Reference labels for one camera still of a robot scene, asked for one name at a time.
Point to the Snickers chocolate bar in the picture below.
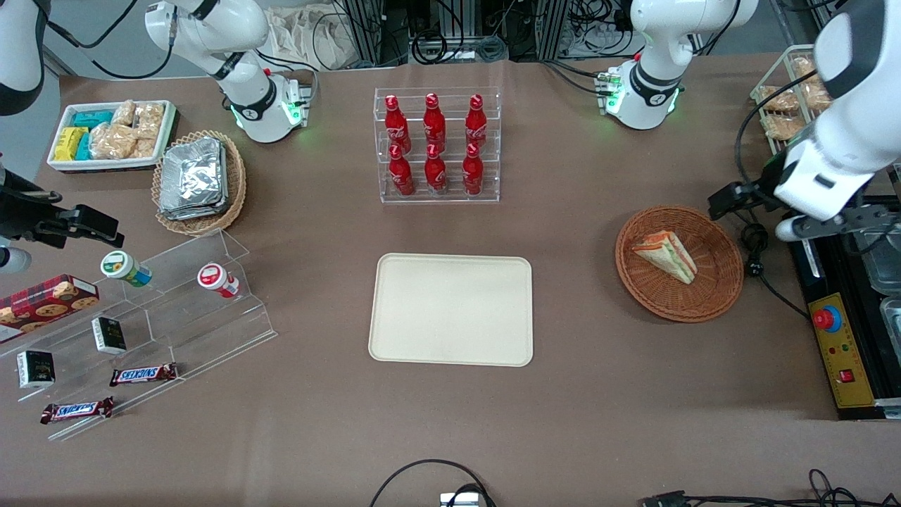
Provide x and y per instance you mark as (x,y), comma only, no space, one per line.
(143,374)
(76,410)

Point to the green lid yogurt cup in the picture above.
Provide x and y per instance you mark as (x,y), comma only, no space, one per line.
(118,265)

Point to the oval light wicker basket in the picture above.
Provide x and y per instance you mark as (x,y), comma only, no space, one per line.
(237,190)

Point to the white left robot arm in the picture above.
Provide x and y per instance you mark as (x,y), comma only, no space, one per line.
(845,141)

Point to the clear wrapped rice cracker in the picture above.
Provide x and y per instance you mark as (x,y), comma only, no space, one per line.
(111,141)
(150,120)
(124,113)
(143,148)

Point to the aluminium frame post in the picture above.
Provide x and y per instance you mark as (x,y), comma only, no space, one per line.
(552,28)
(366,32)

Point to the yellow snack packet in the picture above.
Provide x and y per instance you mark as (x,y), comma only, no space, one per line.
(69,143)

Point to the round brown wicker basket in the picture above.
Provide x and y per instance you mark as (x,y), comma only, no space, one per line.
(669,303)

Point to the red lid yogurt cup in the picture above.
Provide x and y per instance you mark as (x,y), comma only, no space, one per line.
(211,276)

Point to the red cola bottle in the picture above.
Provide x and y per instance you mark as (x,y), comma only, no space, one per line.
(435,174)
(476,121)
(402,176)
(472,173)
(395,123)
(434,120)

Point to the red emergency stop button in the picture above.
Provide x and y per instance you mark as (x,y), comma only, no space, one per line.
(826,318)

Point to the beige cloth bag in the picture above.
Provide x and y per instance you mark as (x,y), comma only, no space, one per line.
(310,35)

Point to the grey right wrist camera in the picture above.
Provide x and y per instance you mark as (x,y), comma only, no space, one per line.
(14,260)

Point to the black box with yellow panel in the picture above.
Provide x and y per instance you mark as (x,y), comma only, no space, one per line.
(841,352)

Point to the silver foil pouch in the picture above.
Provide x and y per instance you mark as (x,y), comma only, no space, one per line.
(197,214)
(191,172)

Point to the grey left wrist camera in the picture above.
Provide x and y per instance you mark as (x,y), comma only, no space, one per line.
(788,231)

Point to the white rectangular snack tray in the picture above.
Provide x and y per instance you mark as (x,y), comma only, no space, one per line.
(70,166)

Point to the cream plastic tray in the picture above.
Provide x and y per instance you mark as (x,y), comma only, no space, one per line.
(450,310)

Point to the clear plastic container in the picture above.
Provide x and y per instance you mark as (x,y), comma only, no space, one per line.
(883,264)
(892,324)

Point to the bagged bread snack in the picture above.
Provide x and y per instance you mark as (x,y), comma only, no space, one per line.
(783,127)
(778,98)
(809,81)

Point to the small black tea box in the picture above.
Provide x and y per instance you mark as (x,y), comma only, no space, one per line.
(109,336)
(35,370)

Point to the clear acrylic bottle rack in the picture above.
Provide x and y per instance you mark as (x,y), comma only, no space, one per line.
(450,199)

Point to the red tartan cookie box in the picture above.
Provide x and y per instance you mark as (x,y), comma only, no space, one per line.
(42,303)

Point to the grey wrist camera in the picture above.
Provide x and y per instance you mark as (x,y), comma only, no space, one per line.
(14,260)
(788,231)

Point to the small silver device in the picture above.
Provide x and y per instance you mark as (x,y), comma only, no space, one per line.
(461,500)

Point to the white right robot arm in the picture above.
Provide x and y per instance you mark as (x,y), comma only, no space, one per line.
(211,28)

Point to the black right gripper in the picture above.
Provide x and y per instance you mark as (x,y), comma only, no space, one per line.
(21,212)

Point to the triangle sandwich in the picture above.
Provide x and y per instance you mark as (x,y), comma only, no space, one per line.
(669,257)

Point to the clear acrylic stepped shelf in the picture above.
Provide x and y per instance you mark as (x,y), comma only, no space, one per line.
(183,331)

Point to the teal snack packet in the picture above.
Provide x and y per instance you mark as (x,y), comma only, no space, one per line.
(93,119)
(84,146)

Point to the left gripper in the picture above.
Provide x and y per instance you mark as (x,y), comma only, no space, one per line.
(759,191)

